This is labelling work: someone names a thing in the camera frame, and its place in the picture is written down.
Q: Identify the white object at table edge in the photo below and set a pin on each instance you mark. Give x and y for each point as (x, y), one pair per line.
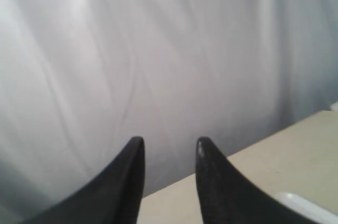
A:
(334, 107)

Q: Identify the white rectangular plastic tray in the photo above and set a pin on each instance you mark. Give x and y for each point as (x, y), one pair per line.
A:
(306, 208)

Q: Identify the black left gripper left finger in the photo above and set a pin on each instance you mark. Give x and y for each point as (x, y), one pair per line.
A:
(113, 196)

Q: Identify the white backdrop curtain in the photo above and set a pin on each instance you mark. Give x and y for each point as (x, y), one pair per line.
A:
(79, 78)

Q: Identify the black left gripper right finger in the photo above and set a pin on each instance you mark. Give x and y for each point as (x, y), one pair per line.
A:
(227, 196)

